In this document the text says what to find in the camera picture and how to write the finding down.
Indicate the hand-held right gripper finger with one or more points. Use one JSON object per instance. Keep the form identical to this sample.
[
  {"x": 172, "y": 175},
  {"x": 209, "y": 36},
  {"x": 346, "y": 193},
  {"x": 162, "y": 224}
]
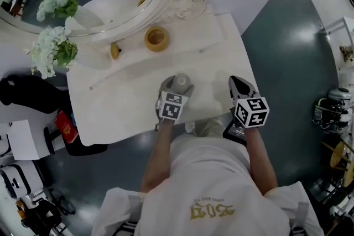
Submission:
[
  {"x": 246, "y": 85},
  {"x": 234, "y": 88}
]

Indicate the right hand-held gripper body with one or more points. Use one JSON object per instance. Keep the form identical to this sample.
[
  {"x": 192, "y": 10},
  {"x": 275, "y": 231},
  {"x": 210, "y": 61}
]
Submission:
[{"x": 251, "y": 112}]

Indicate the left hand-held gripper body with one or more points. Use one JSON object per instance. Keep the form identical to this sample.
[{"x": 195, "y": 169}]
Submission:
[{"x": 171, "y": 107}]

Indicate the small grey bottle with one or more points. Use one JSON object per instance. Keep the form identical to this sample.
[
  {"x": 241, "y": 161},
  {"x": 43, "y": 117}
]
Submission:
[{"x": 181, "y": 80}]

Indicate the person's right forearm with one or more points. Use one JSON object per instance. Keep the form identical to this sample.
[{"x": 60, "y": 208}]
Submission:
[{"x": 260, "y": 157}]

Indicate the person's left forearm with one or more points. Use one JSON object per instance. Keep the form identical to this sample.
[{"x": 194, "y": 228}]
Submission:
[{"x": 159, "y": 157}]

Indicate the black flat device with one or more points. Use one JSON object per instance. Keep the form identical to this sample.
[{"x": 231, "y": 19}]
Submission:
[{"x": 235, "y": 131}]

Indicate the person's light trousers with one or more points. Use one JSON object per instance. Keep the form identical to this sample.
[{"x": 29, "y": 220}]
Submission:
[{"x": 206, "y": 125}]

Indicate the yellow jar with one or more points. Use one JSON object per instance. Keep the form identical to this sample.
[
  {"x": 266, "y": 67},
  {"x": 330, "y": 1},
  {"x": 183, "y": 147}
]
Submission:
[{"x": 156, "y": 38}]

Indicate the white table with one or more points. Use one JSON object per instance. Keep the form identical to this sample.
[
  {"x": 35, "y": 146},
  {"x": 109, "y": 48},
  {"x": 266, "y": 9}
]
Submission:
[{"x": 124, "y": 110}]

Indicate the yellow jar lid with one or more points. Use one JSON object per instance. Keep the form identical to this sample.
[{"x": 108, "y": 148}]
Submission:
[{"x": 114, "y": 51}]

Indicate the white vase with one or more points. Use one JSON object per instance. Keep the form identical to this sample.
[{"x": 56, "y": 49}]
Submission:
[{"x": 92, "y": 58}]

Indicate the person's white shirt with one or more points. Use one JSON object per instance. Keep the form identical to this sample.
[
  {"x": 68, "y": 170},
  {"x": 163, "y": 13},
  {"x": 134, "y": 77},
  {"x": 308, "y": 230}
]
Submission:
[{"x": 210, "y": 179}]

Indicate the yellow round stool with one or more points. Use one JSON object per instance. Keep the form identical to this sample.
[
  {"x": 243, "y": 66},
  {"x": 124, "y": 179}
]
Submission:
[{"x": 338, "y": 157}]

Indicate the red box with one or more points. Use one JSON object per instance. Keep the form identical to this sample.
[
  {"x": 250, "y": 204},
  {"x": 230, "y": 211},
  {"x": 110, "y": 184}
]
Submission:
[{"x": 66, "y": 127}]

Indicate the white flower bouquet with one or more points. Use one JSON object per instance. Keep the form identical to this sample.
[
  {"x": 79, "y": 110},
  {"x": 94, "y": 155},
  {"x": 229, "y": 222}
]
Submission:
[{"x": 48, "y": 49}]

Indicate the black bag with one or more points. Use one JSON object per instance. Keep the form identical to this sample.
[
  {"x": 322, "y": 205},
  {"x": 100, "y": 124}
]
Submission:
[{"x": 30, "y": 94}]

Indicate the white cardboard box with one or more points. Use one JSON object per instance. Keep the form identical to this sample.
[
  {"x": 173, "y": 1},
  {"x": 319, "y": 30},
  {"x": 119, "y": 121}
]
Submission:
[{"x": 19, "y": 141}]

